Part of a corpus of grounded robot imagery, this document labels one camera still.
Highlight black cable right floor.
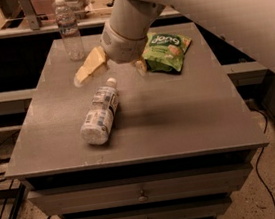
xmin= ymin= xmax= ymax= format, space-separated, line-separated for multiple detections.
xmin=246 ymin=106 xmax=275 ymax=219

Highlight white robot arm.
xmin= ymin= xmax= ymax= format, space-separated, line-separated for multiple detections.
xmin=98 ymin=0 xmax=275 ymax=73

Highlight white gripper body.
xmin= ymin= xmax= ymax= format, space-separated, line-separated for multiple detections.
xmin=100 ymin=18 xmax=148 ymax=64

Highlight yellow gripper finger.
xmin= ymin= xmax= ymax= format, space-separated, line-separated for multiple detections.
xmin=73 ymin=46 xmax=108 ymax=87
xmin=134 ymin=59 xmax=148 ymax=77

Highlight blue label plastic bottle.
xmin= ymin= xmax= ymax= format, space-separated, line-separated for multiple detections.
xmin=81 ymin=77 xmax=119 ymax=145

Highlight clear empty water bottle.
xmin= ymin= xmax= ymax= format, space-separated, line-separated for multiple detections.
xmin=54 ymin=0 xmax=85 ymax=61

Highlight grey metal rail frame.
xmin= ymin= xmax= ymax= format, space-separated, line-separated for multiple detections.
xmin=0 ymin=0 xmax=180 ymax=42

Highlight round drawer knob upper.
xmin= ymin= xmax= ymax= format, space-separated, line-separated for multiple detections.
xmin=138 ymin=191 xmax=148 ymax=203

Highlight grey drawer cabinet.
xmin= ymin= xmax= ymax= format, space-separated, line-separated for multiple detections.
xmin=7 ymin=23 xmax=267 ymax=219

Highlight black metal stand leg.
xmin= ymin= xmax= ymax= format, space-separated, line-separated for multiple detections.
xmin=7 ymin=184 xmax=26 ymax=219

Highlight green snack bag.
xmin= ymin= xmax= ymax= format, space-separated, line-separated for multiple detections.
xmin=142 ymin=32 xmax=192 ymax=73

